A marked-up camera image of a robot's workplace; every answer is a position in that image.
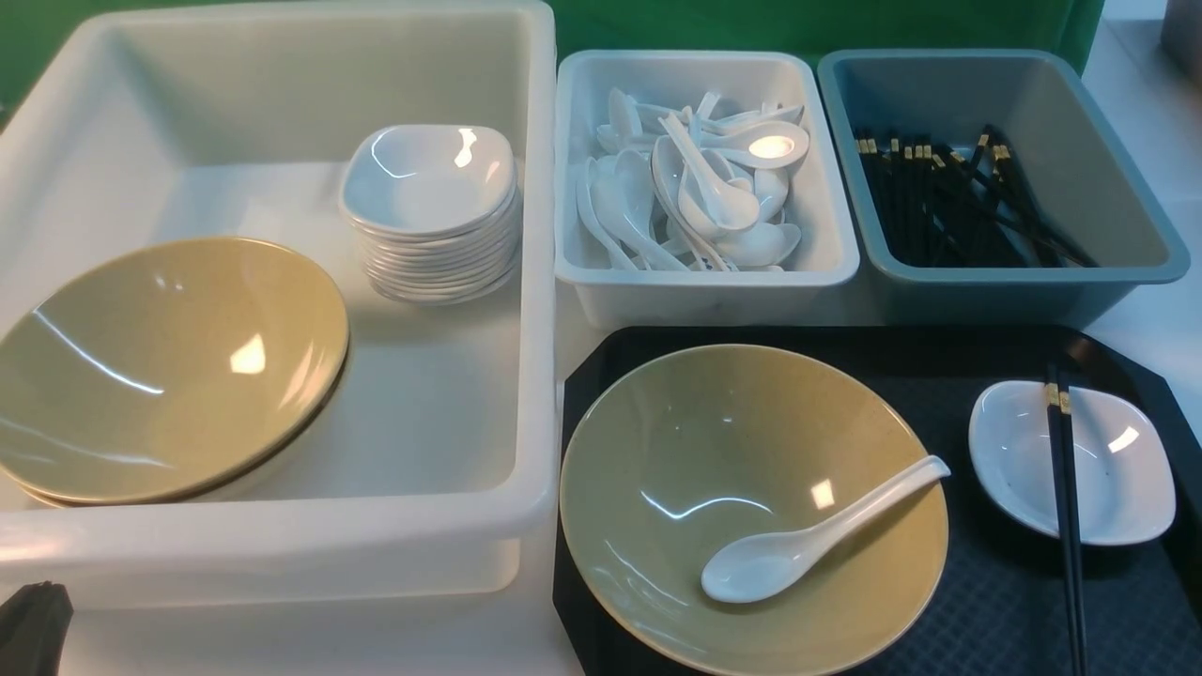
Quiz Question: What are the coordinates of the yellow-green noodle bowl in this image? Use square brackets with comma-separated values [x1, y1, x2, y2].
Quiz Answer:
[555, 344, 950, 675]

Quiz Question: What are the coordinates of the white ceramic soup spoon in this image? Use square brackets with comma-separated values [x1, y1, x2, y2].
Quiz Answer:
[701, 456, 950, 604]

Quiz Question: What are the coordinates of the white square sauce dish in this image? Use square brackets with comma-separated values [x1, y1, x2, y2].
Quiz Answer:
[966, 380, 1177, 546]

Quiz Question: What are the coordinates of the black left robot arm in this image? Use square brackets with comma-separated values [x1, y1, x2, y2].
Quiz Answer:
[1, 581, 73, 675]

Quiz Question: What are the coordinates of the yellow-green bowl top of stack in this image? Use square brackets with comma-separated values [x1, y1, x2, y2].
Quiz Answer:
[2, 237, 352, 506]

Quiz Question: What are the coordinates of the white soup spoon left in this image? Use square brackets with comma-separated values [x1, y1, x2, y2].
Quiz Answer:
[578, 149, 688, 272]

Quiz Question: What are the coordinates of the white plastic spoon bin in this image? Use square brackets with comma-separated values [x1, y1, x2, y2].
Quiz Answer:
[555, 51, 859, 330]

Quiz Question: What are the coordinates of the white soup spoon centre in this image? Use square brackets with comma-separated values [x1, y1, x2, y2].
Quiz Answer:
[660, 115, 758, 241]

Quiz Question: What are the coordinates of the stack of white sauce dishes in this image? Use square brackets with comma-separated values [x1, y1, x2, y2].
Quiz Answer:
[344, 188, 523, 306]

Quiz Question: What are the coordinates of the white soup spoon on top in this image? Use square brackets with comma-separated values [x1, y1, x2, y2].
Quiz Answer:
[700, 120, 811, 170]

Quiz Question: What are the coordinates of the large white plastic tub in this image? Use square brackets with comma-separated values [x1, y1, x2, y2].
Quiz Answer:
[2, 1, 557, 610]

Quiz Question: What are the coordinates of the bundle of black chopsticks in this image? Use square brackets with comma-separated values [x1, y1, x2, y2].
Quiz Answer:
[853, 124, 1099, 269]

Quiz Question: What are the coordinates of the green backdrop cloth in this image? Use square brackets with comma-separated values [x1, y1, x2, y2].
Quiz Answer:
[1, 1, 1103, 115]

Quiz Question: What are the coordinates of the blue-grey chopstick bin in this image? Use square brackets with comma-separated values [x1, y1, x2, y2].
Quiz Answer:
[817, 51, 1190, 327]

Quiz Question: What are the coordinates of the black textured serving tray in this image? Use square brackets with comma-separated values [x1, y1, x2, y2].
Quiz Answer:
[563, 326, 1201, 675]

